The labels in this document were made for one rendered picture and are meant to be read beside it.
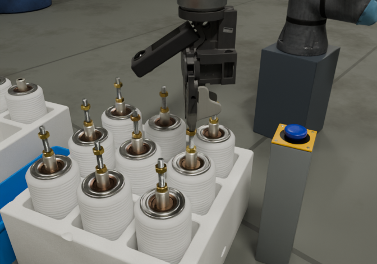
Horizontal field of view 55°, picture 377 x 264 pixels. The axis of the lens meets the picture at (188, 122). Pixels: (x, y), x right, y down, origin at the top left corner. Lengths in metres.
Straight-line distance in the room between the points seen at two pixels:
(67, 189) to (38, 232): 0.09
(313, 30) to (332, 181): 0.44
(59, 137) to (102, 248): 0.52
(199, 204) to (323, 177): 0.52
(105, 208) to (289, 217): 0.35
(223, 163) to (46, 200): 0.36
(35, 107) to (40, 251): 0.42
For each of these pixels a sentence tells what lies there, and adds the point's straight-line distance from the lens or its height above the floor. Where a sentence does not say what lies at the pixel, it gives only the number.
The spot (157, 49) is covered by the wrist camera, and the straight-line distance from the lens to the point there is 0.56.
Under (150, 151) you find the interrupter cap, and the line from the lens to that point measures 0.73.
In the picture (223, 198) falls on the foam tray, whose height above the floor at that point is 0.18.
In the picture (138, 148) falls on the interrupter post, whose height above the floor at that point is 0.26.
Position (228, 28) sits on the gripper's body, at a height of 0.51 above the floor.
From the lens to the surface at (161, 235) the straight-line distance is 0.60.
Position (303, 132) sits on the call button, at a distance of 0.67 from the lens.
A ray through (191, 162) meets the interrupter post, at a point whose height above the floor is 0.26.
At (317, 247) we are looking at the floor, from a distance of 0.93.
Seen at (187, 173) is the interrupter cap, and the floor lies 0.25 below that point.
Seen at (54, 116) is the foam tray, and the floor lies 0.18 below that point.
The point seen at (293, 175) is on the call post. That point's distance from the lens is 0.69.
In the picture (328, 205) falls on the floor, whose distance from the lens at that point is 1.04.
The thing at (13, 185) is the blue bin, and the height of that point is 0.10.
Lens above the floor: 0.67
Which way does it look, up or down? 30 degrees down
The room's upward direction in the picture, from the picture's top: straight up
